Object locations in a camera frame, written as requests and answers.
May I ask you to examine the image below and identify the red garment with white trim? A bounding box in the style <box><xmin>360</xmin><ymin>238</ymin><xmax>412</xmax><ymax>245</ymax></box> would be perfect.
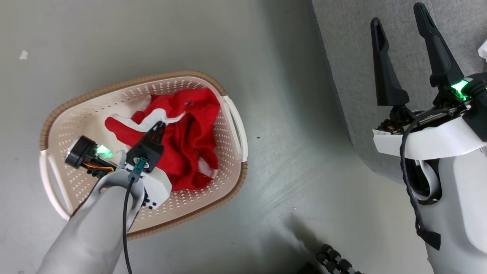
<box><xmin>105</xmin><ymin>88</ymin><xmax>221</xmax><ymax>192</ymax></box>

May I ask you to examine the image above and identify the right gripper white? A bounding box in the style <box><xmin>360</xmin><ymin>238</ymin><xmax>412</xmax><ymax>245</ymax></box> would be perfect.
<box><xmin>371</xmin><ymin>2</ymin><xmax>487</xmax><ymax>160</ymax></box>

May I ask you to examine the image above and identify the left black cable teal plug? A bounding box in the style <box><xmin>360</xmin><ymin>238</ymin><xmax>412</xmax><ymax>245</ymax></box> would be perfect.
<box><xmin>122</xmin><ymin>157</ymin><xmax>148</xmax><ymax>274</ymax></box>

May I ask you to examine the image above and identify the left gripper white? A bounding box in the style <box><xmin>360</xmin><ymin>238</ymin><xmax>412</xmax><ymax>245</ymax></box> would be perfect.
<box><xmin>64</xmin><ymin>121</ymin><xmax>172</xmax><ymax>210</ymax></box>

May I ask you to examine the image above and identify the grey fabric sofa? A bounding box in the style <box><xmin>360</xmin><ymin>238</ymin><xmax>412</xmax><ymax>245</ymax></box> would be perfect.
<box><xmin>312</xmin><ymin>0</ymin><xmax>487</xmax><ymax>184</ymax></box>

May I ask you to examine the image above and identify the cream laundry basket brown rim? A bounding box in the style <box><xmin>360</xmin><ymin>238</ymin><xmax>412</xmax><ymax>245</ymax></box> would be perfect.
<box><xmin>39</xmin><ymin>70</ymin><xmax>248</xmax><ymax>241</ymax></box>

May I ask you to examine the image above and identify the black ribbed hose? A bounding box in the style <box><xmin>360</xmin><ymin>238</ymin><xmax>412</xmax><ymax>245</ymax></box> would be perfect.
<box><xmin>316</xmin><ymin>244</ymin><xmax>366</xmax><ymax>274</ymax></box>

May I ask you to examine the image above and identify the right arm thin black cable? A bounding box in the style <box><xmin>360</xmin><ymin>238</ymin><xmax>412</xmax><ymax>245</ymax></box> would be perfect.
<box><xmin>399</xmin><ymin>108</ymin><xmax>463</xmax><ymax>250</ymax></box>

